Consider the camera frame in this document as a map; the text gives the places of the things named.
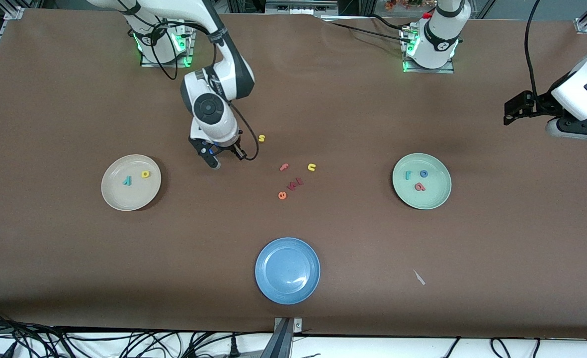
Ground beige brown plate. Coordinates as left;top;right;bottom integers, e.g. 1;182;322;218
100;154;163;212

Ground pale green plate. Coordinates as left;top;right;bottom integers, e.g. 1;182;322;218
392;152;453;210

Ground blue plate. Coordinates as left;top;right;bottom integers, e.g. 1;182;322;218
254;237;321;305

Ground grey box device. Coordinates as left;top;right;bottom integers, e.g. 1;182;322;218
265;0;338;15

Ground brown table cover sheet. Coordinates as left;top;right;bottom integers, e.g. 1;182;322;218
0;10;587;340

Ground black base supply cable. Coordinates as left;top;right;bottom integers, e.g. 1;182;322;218
323;21;412;44
368;14;413;31

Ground grey metal mount bracket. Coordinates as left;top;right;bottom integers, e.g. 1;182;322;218
261;317;304;358

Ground black floor cable tangle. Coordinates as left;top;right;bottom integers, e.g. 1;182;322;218
0;308;274;358

